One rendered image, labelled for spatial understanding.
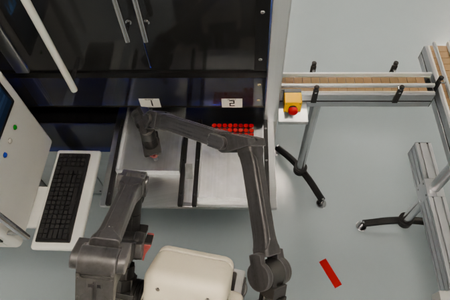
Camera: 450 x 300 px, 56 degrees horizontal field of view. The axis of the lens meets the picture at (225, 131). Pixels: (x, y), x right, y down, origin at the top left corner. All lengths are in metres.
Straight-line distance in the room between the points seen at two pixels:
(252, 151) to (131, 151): 0.78
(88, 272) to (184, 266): 0.29
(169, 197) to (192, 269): 0.65
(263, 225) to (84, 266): 0.50
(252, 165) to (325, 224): 1.49
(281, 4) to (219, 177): 0.74
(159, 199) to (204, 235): 0.90
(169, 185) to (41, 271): 1.23
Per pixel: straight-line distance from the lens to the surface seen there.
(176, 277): 1.09
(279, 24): 1.43
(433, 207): 2.22
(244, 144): 1.19
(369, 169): 2.85
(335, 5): 3.76
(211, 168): 1.76
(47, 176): 2.60
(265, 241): 1.19
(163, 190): 1.74
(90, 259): 0.90
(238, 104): 1.76
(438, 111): 2.07
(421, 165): 2.31
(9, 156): 1.78
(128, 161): 1.83
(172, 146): 1.83
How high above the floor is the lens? 2.44
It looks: 58 degrees down
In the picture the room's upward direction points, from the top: 4 degrees counter-clockwise
